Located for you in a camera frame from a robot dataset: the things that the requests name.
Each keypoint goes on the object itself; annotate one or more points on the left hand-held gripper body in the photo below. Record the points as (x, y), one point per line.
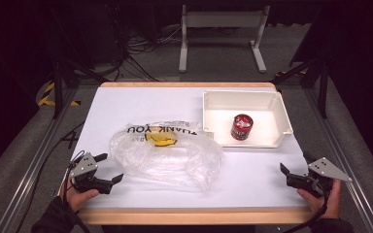
(84, 165)

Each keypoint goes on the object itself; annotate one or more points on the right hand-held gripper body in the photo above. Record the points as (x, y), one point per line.
(327, 169)

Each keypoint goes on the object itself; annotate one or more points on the clear printed plastic bag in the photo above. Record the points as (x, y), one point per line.
(171, 161)

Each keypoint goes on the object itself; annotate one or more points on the red can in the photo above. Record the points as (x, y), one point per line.
(241, 127)

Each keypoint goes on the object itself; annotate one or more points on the white plastic bin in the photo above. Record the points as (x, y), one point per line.
(265, 106)

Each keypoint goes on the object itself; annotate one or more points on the person's left hand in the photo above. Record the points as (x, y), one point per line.
(77, 199)

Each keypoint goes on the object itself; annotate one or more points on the person's right hand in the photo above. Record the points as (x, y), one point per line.
(319, 204)

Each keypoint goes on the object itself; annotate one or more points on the white table mat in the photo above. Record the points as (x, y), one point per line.
(116, 103)

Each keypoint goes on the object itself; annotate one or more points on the black metal stand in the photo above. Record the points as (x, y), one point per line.
(57, 87)
(322, 90)

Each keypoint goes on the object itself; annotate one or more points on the black yellow hazard tape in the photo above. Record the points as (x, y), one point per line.
(47, 95)

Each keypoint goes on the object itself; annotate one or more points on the white metal stand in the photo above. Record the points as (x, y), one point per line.
(223, 19)

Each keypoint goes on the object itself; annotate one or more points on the aluminium rail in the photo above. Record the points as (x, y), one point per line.
(35, 161)
(353, 155)

